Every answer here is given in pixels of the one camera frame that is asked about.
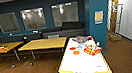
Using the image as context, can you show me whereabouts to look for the white table with dishes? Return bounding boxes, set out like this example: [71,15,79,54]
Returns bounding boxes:
[52,31,114,73]

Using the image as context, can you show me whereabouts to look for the white sheet on sofa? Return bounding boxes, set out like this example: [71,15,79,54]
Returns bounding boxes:
[47,32,61,40]

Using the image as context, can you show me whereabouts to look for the colourful snack bag pile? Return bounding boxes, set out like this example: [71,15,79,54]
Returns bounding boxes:
[72,33,94,45]

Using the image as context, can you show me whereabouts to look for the small colourful table items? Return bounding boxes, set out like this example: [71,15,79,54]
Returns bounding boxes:
[0,44,9,52]

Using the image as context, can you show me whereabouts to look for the white pillar outlet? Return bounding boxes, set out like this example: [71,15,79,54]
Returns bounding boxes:
[96,40,102,47]

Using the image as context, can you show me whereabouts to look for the brown wooden door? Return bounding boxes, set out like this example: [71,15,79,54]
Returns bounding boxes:
[106,0,125,35]

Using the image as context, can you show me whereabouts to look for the small white sill item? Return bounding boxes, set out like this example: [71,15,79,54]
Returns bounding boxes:
[31,30,38,34]

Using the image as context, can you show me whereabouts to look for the white double door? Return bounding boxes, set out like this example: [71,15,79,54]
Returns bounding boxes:
[113,3,129,35]

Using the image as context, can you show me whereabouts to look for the white bowl with blue rim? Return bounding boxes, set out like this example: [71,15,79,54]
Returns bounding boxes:
[77,43,88,50]

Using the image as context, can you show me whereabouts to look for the yellow pillar sign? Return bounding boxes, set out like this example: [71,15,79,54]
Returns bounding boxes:
[93,10,105,25]

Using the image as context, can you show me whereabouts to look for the grey wall sofa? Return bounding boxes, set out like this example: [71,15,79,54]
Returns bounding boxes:
[0,18,87,49]

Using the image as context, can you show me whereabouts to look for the cardboard box on floor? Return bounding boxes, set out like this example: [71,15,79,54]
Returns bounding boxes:
[107,30,123,43]

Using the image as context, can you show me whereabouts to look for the interior glass window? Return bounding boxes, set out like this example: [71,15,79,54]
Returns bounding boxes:
[19,5,48,33]
[50,1,81,28]
[0,10,22,35]

